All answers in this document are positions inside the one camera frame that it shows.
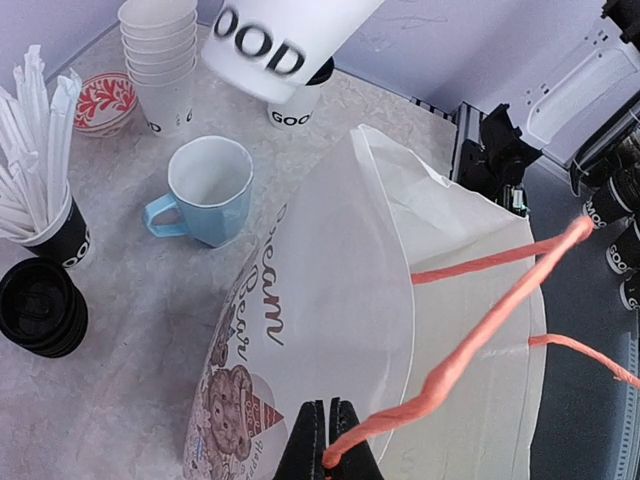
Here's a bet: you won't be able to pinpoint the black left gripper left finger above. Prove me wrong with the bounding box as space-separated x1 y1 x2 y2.
273 400 327 480

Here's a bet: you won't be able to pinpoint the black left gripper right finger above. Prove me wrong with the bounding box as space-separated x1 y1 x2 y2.
329 397 386 480

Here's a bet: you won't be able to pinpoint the white paper takeout bag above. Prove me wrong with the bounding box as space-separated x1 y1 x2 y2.
183 125 546 479

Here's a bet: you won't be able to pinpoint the white paper cup GOOD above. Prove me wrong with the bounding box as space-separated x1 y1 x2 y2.
267 84 324 131

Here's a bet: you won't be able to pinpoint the black coffee cup lid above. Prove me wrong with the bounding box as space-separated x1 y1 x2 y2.
306 57 335 87

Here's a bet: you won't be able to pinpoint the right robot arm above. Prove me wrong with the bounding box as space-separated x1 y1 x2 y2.
510 1 639 158

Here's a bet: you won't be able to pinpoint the light blue ceramic mug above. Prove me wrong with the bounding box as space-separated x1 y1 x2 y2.
142 136 254 248

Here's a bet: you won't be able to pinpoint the stack of black lids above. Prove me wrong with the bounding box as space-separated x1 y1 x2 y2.
1 257 89 358

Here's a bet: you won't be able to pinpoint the black cup holding straws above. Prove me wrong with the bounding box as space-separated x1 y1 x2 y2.
16 189 91 269

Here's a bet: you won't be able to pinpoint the black cups on floor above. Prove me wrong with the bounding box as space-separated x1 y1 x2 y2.
581 154 639 311

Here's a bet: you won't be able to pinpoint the red patterned bowl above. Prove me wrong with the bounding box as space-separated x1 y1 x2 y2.
73 72 138 138

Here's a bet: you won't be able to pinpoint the stack of white paper cups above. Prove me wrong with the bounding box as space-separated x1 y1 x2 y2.
117 0 197 137

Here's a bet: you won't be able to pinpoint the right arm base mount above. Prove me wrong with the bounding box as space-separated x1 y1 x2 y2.
451 103 542 217

